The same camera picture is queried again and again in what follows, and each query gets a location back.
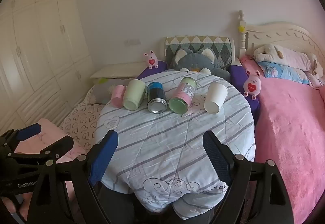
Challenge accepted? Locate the white cup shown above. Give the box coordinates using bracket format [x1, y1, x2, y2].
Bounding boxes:
[204, 82, 229, 114]

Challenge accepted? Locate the heart print sheet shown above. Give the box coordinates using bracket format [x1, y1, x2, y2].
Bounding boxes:
[59, 84, 112, 153]

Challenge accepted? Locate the cream bed headboard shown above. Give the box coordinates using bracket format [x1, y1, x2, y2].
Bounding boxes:
[237, 10, 322, 58]

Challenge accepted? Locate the grey cushion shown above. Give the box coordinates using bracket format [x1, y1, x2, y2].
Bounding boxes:
[93, 77, 136, 105]

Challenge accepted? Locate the grey plush cat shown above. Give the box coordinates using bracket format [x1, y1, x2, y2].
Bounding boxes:
[169, 47, 231, 80]

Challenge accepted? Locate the diamond pattern cushion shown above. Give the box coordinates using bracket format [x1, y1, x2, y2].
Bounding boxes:
[164, 35, 235, 70]

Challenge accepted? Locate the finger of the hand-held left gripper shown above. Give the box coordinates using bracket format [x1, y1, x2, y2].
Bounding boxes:
[0, 124, 42, 155]
[10, 135, 75, 164]

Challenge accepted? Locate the striped white quilt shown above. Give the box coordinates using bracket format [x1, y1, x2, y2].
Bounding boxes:
[93, 70, 256, 213]

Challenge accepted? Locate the light green cup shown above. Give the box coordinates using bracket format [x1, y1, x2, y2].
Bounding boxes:
[122, 79, 147, 110]

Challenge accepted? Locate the pink fleece blanket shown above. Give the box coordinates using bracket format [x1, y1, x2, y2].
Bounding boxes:
[240, 56, 325, 224]

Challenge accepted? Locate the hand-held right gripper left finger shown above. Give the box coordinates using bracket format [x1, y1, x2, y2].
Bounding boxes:
[25, 130, 119, 224]

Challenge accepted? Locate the blue and black can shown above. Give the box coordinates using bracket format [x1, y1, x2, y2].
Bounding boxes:
[147, 82, 167, 114]

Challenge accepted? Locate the person's left hand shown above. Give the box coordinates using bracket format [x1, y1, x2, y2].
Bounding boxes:
[0, 194, 33, 222]

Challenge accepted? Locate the pink folded cloth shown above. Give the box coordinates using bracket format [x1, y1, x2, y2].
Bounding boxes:
[13, 118, 87, 214]

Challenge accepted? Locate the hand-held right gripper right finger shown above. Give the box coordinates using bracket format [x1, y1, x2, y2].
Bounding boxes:
[202, 131, 295, 224]

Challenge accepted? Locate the green and pink patterned cup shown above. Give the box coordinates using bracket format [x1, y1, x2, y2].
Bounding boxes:
[169, 77, 198, 115]

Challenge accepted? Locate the small pink bunny toy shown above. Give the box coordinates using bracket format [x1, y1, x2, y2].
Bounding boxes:
[144, 50, 159, 69]

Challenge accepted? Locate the large pink bunny toy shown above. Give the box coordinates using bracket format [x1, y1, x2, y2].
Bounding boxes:
[243, 70, 262, 100]

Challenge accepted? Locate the white pillow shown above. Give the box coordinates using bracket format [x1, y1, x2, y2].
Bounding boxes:
[90, 61, 168, 79]

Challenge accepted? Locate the blue printed pillow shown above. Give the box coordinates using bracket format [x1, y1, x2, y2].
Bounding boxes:
[257, 61, 311, 85]

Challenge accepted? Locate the cream wardrobe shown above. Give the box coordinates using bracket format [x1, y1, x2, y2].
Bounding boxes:
[0, 0, 95, 135]

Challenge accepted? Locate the white plush dog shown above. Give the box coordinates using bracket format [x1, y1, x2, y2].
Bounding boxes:
[253, 44, 323, 78]

